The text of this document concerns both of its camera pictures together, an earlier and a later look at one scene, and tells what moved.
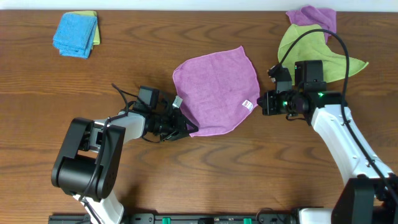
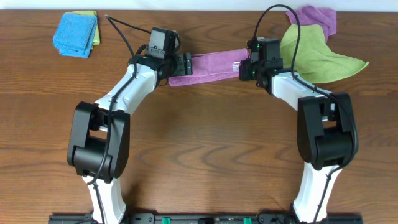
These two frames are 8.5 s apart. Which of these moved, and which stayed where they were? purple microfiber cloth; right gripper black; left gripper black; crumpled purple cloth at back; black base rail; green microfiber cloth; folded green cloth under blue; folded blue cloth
Moved: left gripper black; purple microfiber cloth; right gripper black
Stayed: folded blue cloth; green microfiber cloth; black base rail; folded green cloth under blue; crumpled purple cloth at back
